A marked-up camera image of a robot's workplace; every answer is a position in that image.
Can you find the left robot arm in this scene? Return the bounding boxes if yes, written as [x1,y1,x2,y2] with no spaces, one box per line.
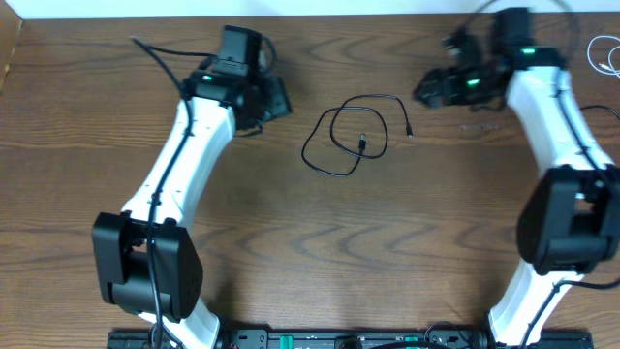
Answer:
[92,25,292,348]

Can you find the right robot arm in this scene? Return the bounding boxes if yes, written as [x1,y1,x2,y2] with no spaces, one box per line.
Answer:
[413,7,619,348]

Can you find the white usb cable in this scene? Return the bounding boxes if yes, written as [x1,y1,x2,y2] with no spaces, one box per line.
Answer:
[586,34,620,79]

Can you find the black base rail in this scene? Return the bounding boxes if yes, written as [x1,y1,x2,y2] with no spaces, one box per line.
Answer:
[105,324,595,349]

